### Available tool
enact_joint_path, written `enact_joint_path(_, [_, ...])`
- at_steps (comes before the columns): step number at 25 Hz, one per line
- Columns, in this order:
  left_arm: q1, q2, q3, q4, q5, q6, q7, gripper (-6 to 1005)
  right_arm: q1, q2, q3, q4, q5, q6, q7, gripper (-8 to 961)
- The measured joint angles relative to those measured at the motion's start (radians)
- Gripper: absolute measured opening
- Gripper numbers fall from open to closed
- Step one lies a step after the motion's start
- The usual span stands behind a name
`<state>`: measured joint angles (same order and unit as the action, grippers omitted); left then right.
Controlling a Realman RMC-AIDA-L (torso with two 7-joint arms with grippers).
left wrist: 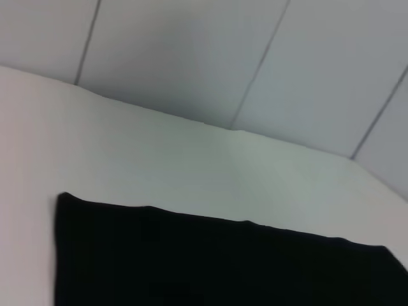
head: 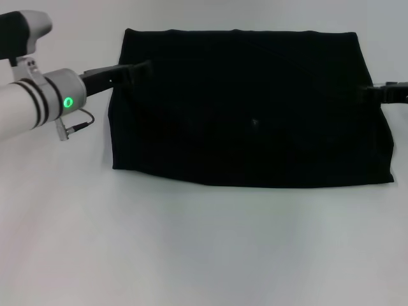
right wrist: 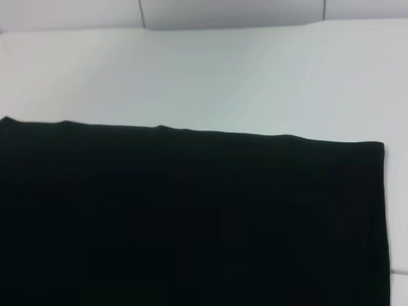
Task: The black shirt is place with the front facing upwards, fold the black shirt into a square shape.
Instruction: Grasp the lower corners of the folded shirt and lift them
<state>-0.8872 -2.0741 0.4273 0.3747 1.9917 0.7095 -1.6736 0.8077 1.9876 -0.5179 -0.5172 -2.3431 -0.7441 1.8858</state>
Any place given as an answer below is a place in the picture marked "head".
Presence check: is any grey left arm cable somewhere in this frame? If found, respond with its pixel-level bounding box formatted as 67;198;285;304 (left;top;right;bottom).
54;108;95;142

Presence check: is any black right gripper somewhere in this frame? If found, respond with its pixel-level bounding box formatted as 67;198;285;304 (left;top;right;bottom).
360;81;408;105

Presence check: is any black shirt with FREE print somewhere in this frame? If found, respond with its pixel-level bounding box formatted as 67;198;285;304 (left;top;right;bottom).
107;27;397;189

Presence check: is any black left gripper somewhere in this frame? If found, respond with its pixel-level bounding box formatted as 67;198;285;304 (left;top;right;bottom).
78;59;153;100

